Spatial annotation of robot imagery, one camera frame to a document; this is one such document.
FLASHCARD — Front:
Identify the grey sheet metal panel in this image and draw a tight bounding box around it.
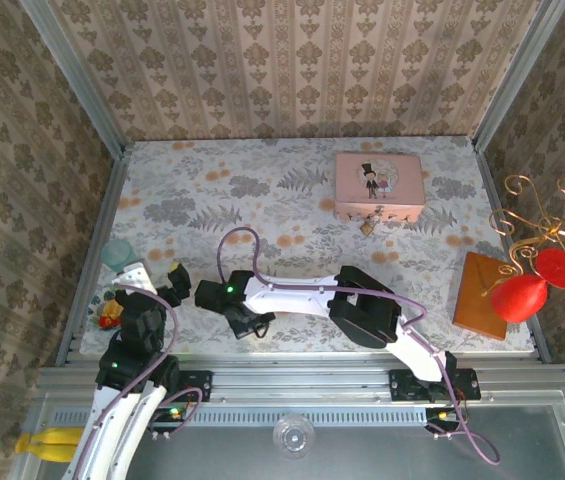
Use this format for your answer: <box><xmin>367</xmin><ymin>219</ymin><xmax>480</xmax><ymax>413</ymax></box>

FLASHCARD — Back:
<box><xmin>11</xmin><ymin>394</ymin><xmax>565</xmax><ymax>480</ymax></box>

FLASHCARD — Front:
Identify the small colourful toy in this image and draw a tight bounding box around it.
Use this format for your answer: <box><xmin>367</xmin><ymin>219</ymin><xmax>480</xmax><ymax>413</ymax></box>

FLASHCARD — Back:
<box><xmin>92</xmin><ymin>294</ymin><xmax>126</xmax><ymax>331</ymax></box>

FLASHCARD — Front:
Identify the pink wedding couple tin box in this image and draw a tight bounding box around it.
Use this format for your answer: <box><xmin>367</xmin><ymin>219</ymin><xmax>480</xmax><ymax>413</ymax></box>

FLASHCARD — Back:
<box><xmin>332</xmin><ymin>152</ymin><xmax>427</xmax><ymax>224</ymax></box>

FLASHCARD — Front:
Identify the slotted metal cable tray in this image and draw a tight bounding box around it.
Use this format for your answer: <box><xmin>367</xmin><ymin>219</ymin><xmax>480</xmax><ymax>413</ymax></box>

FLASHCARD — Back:
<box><xmin>51</xmin><ymin>407</ymin><xmax>431</xmax><ymax>426</ymax></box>

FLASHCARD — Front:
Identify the floral patterned table mat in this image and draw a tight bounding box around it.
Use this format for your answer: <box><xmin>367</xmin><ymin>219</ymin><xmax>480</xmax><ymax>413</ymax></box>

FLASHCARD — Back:
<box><xmin>69</xmin><ymin>137</ymin><xmax>538</xmax><ymax>356</ymax></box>

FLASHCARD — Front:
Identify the aluminium corner post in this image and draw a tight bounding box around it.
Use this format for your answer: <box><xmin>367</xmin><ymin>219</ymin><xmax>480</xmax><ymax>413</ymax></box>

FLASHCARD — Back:
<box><xmin>470</xmin><ymin>0</ymin><xmax>565</xmax><ymax>151</ymax></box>
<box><xmin>17</xmin><ymin>0</ymin><xmax>128</xmax><ymax>159</ymax></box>

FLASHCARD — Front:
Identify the brown wooden block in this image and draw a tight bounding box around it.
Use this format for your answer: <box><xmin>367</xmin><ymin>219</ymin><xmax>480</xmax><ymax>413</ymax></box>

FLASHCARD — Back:
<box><xmin>451</xmin><ymin>251</ymin><xmax>513</xmax><ymax>342</ymax></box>

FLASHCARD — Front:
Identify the clear glass dome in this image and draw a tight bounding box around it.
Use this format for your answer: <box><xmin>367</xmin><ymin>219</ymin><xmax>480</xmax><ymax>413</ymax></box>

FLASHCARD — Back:
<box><xmin>271</xmin><ymin>413</ymin><xmax>317</xmax><ymax>460</ymax></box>

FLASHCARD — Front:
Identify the aluminium mounting rail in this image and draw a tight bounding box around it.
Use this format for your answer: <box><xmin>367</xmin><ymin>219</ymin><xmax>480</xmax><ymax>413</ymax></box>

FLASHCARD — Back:
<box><xmin>36</xmin><ymin>352</ymin><xmax>565</xmax><ymax>407</ymax></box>

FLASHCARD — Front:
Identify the gold wire jewellery stand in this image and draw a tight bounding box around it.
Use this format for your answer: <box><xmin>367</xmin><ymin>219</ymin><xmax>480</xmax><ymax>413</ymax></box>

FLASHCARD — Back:
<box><xmin>489</xmin><ymin>173</ymin><xmax>565</xmax><ymax>301</ymax></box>

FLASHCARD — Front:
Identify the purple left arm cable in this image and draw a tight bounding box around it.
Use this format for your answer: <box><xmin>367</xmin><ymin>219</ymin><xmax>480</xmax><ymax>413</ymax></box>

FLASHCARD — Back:
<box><xmin>74</xmin><ymin>282</ymin><xmax>203</xmax><ymax>480</ymax></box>

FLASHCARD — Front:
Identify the small circuit board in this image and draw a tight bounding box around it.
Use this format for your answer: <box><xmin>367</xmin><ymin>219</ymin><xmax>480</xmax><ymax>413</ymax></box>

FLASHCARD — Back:
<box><xmin>425</xmin><ymin>407</ymin><xmax>464</xmax><ymax>441</ymax></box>
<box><xmin>150</xmin><ymin>405</ymin><xmax>189</xmax><ymax>441</ymax></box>

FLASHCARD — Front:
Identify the translucent teal cup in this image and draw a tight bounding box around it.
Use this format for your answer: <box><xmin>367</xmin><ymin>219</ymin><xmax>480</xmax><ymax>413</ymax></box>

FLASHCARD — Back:
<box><xmin>100</xmin><ymin>238</ymin><xmax>138</xmax><ymax>274</ymax></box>

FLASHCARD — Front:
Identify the red hourglass shaped object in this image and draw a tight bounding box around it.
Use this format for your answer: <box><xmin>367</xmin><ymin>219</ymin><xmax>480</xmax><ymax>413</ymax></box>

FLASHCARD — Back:
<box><xmin>490</xmin><ymin>247</ymin><xmax>565</xmax><ymax>324</ymax></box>

